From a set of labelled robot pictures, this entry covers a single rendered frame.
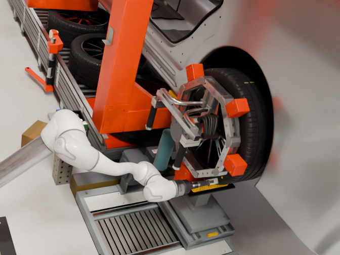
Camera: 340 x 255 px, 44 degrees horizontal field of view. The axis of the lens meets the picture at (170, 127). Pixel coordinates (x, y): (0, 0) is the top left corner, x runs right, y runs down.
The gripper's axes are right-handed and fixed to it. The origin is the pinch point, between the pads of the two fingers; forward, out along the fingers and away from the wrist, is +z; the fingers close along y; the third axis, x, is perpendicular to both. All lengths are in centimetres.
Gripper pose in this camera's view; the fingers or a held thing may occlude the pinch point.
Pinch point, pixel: (212, 181)
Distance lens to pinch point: 236.6
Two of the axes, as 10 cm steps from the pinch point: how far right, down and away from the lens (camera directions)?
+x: -1.5, -9.9, 0.8
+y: 4.9, -1.4, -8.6
